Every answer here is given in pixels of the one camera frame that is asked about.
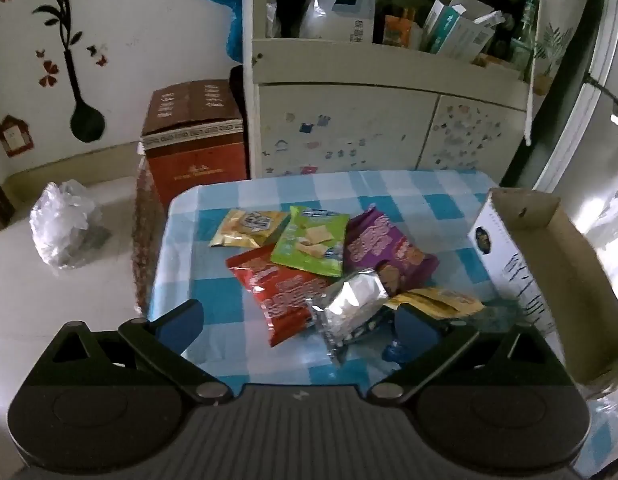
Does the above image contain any green snack packet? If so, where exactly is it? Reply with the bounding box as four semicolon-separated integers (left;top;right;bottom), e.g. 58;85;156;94
270;206;351;278

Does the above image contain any cream cabinet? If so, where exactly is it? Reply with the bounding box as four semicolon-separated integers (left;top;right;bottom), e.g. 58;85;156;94
241;0;560;181

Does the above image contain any yellow snack packet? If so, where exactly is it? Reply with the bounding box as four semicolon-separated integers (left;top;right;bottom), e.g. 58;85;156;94
210;208;290;249
384;287;485;321

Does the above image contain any red house wall sticker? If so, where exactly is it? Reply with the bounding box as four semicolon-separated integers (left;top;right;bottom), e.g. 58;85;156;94
0;115;34;158

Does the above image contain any white and blue box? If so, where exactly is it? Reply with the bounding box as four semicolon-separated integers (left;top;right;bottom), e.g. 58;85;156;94
299;0;377;43

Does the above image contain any small blue wrapper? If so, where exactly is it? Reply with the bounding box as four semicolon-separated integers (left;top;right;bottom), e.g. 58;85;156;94
381;337;405;363

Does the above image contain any green glass bottle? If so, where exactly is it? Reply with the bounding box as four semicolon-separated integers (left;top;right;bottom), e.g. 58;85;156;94
509;0;537;71

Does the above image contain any purple snack packet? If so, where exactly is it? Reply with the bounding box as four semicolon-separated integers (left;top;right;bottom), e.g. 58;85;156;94
343;205;439;297

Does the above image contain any blue plastic bag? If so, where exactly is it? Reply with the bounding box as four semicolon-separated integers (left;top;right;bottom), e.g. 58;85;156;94
191;0;245;63

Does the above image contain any white and green open box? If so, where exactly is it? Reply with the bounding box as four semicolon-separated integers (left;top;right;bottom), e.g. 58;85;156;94
421;0;505;63

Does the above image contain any red snack packet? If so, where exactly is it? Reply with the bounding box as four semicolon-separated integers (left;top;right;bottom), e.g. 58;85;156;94
225;246;330;348

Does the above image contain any silver snack packet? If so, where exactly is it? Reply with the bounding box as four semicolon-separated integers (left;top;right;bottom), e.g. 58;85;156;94
305;269;390;365

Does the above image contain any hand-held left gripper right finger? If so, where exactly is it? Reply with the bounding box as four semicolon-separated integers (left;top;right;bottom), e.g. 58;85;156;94
367;305;577;406

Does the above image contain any red-brown cardboard box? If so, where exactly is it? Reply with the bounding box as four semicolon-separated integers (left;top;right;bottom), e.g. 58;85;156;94
139;79;250;211

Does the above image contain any orange packet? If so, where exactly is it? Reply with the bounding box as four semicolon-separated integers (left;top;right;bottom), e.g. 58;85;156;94
384;14;422;48

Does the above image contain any crumpled clear plastic bag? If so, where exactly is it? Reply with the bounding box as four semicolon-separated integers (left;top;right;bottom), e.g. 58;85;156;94
30;180;104;270

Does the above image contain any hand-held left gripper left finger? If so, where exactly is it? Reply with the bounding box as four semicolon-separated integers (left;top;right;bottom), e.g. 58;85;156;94
24;300;235;407

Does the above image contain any silver refrigerator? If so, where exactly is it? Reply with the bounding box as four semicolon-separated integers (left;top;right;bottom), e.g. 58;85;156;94
534;0;618;241

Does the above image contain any plant vase wall sticker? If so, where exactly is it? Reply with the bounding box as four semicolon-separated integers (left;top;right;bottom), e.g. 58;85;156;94
31;0;110;143

